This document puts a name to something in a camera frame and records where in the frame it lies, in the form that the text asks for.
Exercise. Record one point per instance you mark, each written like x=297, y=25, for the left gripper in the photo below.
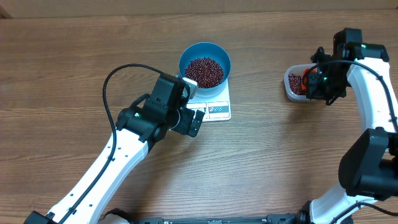
x=188, y=115

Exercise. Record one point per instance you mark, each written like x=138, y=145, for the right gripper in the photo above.
x=314, y=93

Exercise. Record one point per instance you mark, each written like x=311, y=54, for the red scoop blue handle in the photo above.
x=305, y=77

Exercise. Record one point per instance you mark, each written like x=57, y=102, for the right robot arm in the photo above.
x=368, y=171

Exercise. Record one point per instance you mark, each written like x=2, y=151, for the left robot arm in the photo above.
x=138, y=128

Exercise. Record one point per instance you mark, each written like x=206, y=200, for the white digital kitchen scale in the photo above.
x=214, y=102

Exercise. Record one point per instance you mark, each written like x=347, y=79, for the red beans in bowl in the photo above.
x=206, y=71

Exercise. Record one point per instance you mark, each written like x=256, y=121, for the blue bowl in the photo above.
x=205, y=49

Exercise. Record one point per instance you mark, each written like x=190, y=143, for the clear plastic container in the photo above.
x=296, y=70

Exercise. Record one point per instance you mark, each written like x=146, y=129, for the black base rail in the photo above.
x=217, y=220

